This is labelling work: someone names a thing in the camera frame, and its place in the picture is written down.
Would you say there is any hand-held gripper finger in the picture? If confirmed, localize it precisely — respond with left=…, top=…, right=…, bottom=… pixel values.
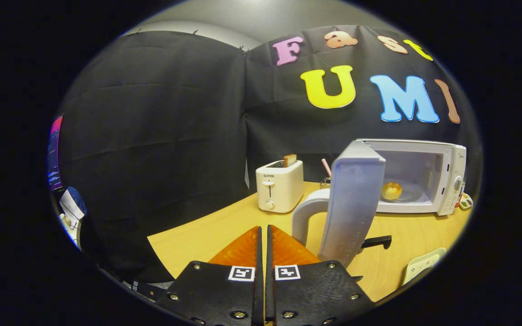
left=157, top=225, right=265, bottom=326
left=266, top=225, right=376, bottom=326

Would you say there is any white microwave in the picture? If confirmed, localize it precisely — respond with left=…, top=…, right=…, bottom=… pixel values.
left=291, top=139, right=468, bottom=268

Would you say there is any round golden bread bun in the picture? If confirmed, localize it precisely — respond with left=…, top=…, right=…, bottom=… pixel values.
left=381, top=182, right=403, bottom=201

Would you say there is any glass microwave turntable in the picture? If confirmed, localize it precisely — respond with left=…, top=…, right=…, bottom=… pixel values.
left=381, top=180, right=425, bottom=203

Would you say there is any white toaster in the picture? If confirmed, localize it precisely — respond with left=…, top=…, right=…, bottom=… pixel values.
left=256, top=159, right=305, bottom=214

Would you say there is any white dotted plate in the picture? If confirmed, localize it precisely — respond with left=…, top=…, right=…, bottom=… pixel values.
left=401, top=247, right=446, bottom=286

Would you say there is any blue and white bundle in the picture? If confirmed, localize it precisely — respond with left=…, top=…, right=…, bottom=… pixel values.
left=58, top=187, right=87, bottom=249

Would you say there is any monitor screen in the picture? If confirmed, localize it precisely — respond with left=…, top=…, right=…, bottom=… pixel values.
left=47, top=114, right=64, bottom=192

